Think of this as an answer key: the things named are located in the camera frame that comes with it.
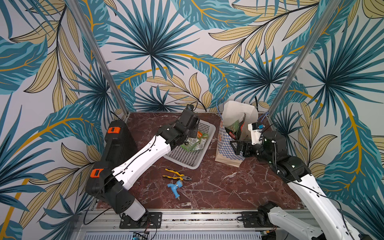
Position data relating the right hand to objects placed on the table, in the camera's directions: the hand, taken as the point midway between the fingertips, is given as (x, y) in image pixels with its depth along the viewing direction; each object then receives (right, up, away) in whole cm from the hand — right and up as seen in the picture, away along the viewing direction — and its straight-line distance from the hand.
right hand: (238, 141), depth 70 cm
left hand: (-23, +6, +5) cm, 24 cm away
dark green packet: (0, +3, +9) cm, 10 cm away
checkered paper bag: (+6, +13, +24) cm, 28 cm away
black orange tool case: (-58, -3, +4) cm, 58 cm away
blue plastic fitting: (-32, -27, +12) cm, 43 cm away
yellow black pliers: (-28, -22, +16) cm, 39 cm away
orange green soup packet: (-18, -4, +29) cm, 34 cm away
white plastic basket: (-22, -14, +25) cm, 36 cm away
